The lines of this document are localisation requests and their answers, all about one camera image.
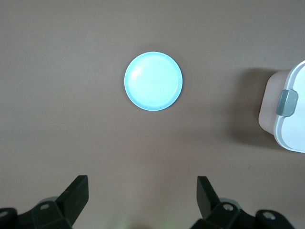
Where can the light blue round plate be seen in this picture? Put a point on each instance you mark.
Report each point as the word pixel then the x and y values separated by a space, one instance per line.
pixel 153 81

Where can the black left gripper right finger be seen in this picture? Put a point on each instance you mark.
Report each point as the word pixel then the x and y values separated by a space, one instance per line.
pixel 209 205

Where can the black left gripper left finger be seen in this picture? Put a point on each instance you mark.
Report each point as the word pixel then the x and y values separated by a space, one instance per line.
pixel 69 202

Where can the white lidded storage box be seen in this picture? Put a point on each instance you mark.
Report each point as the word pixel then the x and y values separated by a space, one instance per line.
pixel 293 124

